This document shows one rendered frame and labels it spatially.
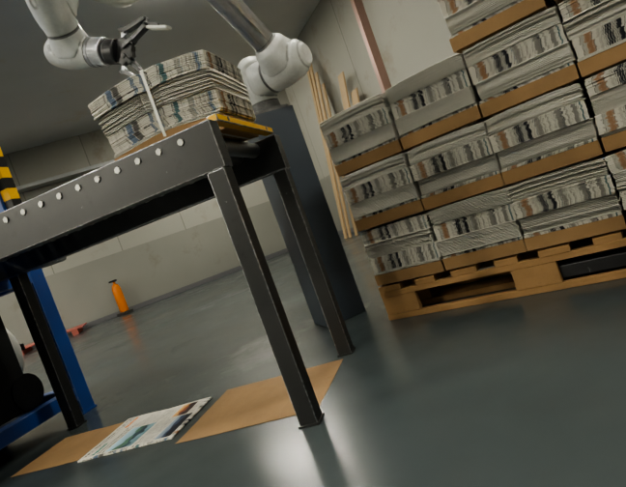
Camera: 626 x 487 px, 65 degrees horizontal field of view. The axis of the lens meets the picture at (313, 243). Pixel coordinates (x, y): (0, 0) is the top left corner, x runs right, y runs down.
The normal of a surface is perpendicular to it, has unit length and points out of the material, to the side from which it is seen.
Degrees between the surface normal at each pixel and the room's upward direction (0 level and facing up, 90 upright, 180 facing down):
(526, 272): 90
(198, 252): 90
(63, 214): 90
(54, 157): 90
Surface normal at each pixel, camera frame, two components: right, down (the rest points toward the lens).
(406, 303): -0.54, 0.24
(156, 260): 0.31, -0.06
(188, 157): -0.25, 0.14
